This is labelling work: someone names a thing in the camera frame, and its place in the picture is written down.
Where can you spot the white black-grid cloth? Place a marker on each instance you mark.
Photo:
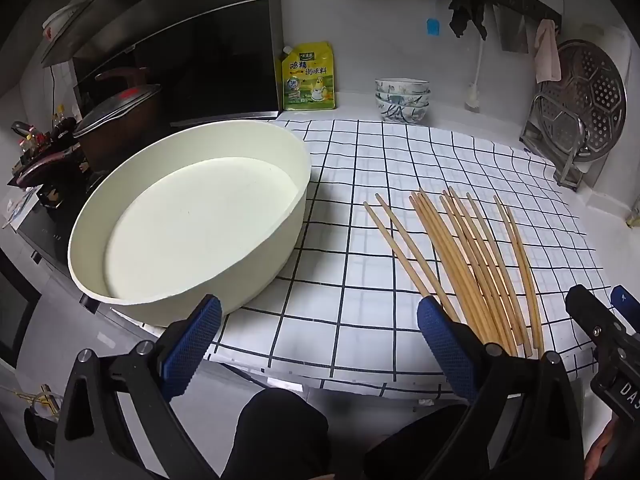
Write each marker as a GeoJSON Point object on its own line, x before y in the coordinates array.
{"type": "Point", "coordinates": [340, 240]}

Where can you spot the white dish brush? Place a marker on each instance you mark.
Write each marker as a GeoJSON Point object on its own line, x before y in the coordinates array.
{"type": "Point", "coordinates": [474, 97]}

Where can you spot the black hanging cloth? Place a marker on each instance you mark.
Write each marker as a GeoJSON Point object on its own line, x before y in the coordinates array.
{"type": "Point", "coordinates": [467, 12]}

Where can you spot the large white round basin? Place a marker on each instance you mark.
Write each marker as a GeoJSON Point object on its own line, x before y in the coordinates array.
{"type": "Point", "coordinates": [200, 220]}

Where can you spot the steel cleaver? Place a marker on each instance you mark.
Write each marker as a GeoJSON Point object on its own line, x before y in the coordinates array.
{"type": "Point", "coordinates": [512, 30]}

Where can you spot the brown cooking pot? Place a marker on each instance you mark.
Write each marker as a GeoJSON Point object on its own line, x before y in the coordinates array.
{"type": "Point", "coordinates": [125, 145]}

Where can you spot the black range hood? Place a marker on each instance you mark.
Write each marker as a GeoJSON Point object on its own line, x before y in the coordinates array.
{"type": "Point", "coordinates": [200, 50]}

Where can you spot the yellow seasoning pouch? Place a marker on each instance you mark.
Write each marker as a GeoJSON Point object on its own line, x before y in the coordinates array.
{"type": "Point", "coordinates": [307, 80]}

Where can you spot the person's right hand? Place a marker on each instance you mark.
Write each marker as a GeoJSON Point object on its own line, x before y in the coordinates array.
{"type": "Point", "coordinates": [605, 452]}

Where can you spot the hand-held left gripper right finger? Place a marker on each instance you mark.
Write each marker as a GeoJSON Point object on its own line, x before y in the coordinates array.
{"type": "Point", "coordinates": [445, 345]}

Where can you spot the steel lid stand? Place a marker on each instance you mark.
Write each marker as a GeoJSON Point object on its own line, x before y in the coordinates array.
{"type": "Point", "coordinates": [567, 170]}

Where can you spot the glass pot lid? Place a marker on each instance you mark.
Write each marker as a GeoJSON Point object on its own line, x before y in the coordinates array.
{"type": "Point", "coordinates": [117, 107]}

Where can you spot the perforated steel steamer tray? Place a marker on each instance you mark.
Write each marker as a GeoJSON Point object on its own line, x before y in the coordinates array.
{"type": "Point", "coordinates": [595, 95]}

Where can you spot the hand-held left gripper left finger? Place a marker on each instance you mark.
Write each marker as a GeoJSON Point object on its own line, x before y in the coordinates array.
{"type": "Point", "coordinates": [192, 345]}

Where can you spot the patterned ceramic bowl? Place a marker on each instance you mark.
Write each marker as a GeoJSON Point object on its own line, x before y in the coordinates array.
{"type": "Point", "coordinates": [402, 112]}
{"type": "Point", "coordinates": [402, 85]}
{"type": "Point", "coordinates": [402, 99]}

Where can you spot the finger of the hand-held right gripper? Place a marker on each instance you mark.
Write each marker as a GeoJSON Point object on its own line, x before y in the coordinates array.
{"type": "Point", "coordinates": [627, 305]}
{"type": "Point", "coordinates": [587, 307]}

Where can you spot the black cooktop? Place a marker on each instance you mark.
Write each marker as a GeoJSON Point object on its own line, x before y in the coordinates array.
{"type": "Point", "coordinates": [45, 245]}

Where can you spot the pink hanging cloth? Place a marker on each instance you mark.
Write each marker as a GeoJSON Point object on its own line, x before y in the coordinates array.
{"type": "Point", "coordinates": [547, 52]}

